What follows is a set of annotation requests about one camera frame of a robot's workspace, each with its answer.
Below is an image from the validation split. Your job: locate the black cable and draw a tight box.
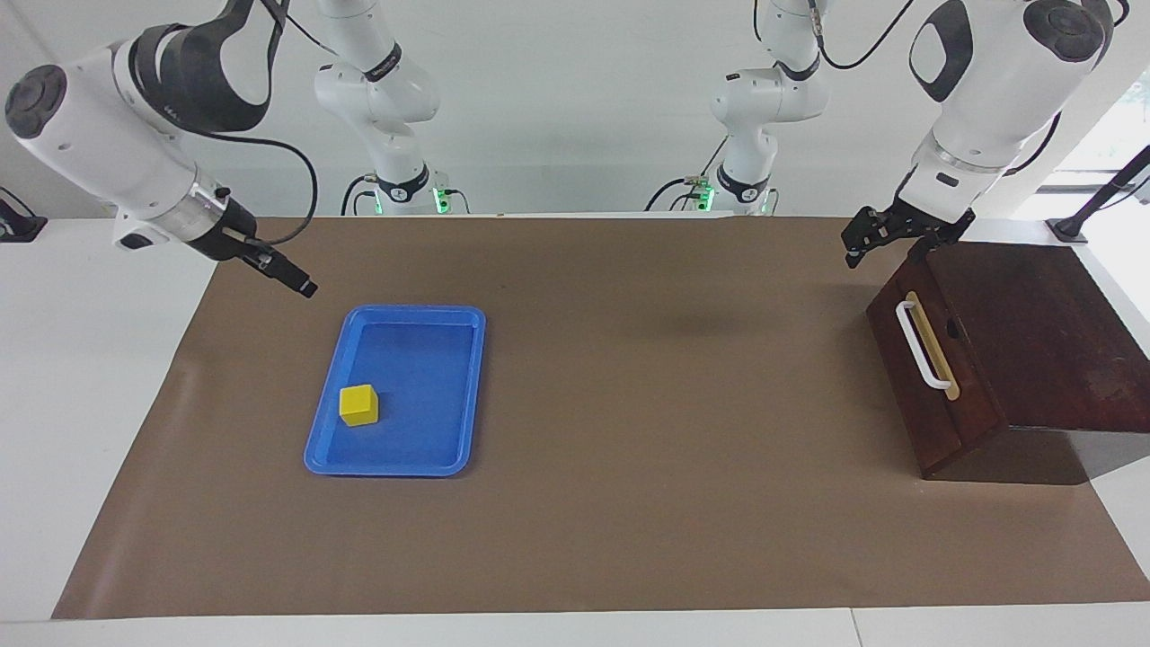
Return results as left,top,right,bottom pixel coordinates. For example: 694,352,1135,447
171,126,321,249
644,135,730,214
807,0,919,72
1001,108,1066,177
340,173,384,217
259,0,366,60

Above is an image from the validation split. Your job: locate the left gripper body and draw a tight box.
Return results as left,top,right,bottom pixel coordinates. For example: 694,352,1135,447
889,202,977,246

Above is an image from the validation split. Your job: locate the black stand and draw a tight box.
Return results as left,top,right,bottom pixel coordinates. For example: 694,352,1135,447
0,187,49,244
1047,144,1150,244

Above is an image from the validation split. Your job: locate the blue plastic tray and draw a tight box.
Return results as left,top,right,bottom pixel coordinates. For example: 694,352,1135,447
304,305,487,477

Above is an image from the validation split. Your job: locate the white drawer handle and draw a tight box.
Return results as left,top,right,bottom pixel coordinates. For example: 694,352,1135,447
895,300,953,391

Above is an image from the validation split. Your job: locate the yellow block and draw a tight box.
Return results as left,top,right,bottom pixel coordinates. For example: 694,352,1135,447
339,384,381,427

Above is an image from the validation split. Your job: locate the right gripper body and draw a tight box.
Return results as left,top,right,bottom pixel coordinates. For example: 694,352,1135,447
189,192,276,270

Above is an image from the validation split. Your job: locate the brown wooden cabinet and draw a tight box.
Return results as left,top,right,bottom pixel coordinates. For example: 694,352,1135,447
866,239,1150,481

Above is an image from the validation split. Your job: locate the brown wooden drawer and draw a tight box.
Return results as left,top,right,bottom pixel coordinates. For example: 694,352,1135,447
866,263,1007,480

